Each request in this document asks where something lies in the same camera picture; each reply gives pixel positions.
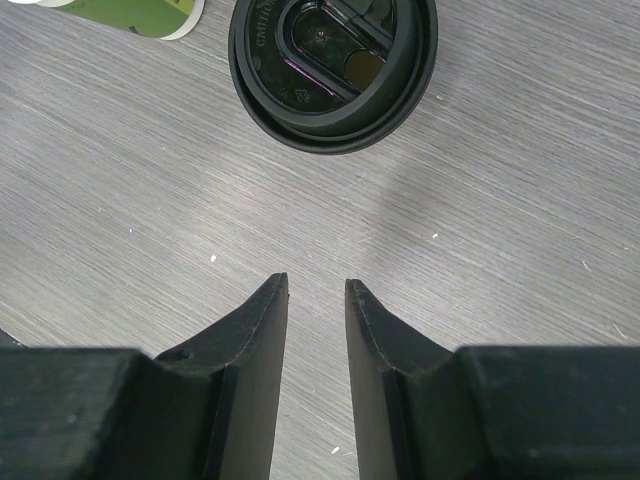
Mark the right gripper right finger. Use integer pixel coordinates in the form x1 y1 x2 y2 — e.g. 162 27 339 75
345 279 639 479

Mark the black cup lid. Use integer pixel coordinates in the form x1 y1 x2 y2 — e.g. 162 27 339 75
228 1 438 155

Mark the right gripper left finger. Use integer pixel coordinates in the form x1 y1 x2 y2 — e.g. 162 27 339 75
1 273 289 479

